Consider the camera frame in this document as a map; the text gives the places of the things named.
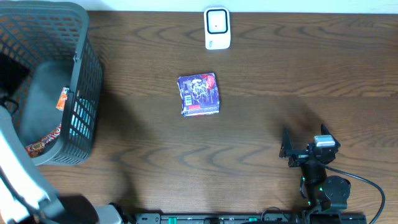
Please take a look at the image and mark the teal snack packet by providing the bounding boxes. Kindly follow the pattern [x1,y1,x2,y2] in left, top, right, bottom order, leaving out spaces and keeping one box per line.
[69,98,94,139]

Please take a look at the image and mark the white barcode scanner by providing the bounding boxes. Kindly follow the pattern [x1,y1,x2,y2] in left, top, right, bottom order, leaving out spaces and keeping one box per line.
[203,7,231,50]

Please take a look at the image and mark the right black cable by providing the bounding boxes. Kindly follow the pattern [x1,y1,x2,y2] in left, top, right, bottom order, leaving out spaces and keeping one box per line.
[323,163,386,224]

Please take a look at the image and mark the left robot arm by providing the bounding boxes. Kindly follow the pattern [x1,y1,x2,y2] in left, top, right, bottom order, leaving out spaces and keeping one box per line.
[1,95,133,223]

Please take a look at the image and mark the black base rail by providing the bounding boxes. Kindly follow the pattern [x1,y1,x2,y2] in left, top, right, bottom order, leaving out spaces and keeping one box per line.
[134,212,367,224]

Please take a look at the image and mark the purple snack box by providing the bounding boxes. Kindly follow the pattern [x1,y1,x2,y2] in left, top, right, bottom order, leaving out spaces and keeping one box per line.
[177,73,220,117]

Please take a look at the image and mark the grey plastic mesh basket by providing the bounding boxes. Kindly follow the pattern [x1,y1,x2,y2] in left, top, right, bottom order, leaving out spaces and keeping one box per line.
[1,1,103,166]

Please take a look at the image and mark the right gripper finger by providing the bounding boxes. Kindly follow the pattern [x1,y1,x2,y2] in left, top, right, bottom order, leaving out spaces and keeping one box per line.
[279,128,293,158]
[320,124,341,147]

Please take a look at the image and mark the small orange snack packet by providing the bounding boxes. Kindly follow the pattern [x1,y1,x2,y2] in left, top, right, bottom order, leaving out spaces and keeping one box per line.
[56,87,69,111]

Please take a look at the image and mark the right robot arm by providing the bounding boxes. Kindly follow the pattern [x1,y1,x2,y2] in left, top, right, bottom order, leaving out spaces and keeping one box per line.
[279,125,351,223]

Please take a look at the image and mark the orange red snack bar wrapper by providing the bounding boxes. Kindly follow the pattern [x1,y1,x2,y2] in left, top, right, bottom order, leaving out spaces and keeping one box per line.
[25,124,62,158]

